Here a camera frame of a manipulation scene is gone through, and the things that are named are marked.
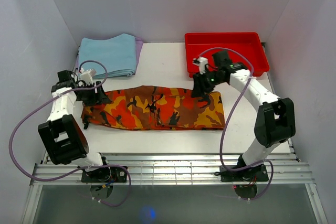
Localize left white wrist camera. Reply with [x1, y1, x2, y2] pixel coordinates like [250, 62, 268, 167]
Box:
[78, 68, 96, 85]

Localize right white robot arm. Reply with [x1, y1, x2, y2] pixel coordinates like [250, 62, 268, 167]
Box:
[192, 47, 296, 180]

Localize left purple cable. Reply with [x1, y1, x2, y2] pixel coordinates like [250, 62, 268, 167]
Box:
[8, 60, 132, 208]

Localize folded purple cloth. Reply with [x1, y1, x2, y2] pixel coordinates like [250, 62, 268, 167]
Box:
[75, 34, 143, 72]

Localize orange camouflage trousers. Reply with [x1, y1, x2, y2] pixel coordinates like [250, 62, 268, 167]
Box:
[81, 86, 225, 131]

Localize aluminium rail frame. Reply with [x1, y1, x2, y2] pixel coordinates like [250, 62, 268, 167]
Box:
[22, 41, 328, 224]

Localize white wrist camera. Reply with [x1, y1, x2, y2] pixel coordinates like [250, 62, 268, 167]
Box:
[78, 68, 96, 85]
[193, 56, 208, 74]

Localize folded light blue cloth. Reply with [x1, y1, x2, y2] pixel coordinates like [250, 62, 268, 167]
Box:
[76, 34, 143, 79]

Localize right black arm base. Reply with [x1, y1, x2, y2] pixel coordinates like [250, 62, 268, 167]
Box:
[214, 165, 269, 182]

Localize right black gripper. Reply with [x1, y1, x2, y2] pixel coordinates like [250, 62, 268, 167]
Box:
[190, 69, 225, 99]

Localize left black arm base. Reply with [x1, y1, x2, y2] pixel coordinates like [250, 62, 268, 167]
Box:
[81, 167, 127, 184]

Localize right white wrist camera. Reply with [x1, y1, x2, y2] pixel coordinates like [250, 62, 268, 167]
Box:
[193, 56, 208, 74]

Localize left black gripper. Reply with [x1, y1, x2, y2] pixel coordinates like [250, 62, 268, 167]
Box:
[76, 81, 112, 107]

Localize red plastic tray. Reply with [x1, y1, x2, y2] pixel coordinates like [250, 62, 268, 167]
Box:
[185, 32, 269, 78]

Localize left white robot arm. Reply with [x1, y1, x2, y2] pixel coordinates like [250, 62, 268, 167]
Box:
[38, 69, 112, 182]

